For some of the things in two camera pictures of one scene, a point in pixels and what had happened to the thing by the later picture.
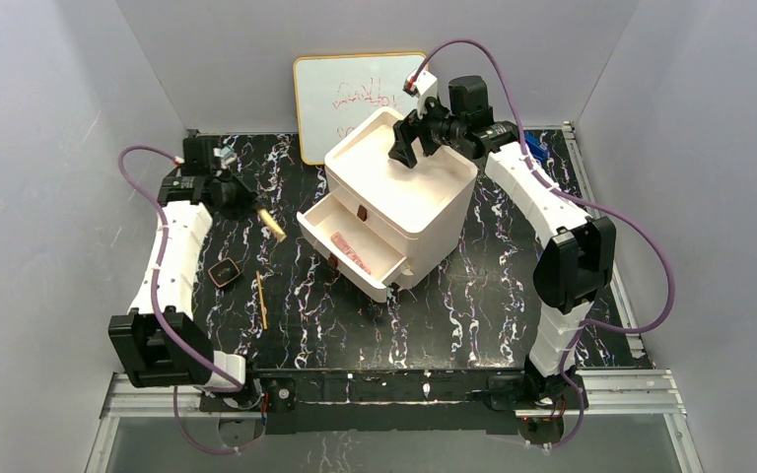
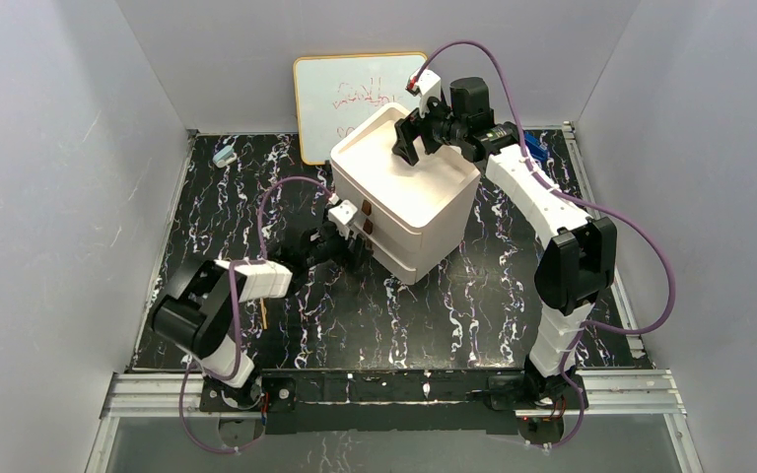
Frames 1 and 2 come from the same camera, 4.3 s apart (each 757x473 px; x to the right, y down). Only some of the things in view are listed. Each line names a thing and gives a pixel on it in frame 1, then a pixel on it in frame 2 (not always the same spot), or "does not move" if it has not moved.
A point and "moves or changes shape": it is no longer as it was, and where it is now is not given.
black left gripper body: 236,198 → 340,240
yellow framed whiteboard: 336,94 does not move
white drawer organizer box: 430,204 moves or changes shape
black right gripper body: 422,132 does not move
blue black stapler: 535,147 does not move
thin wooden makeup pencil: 263,309 does not move
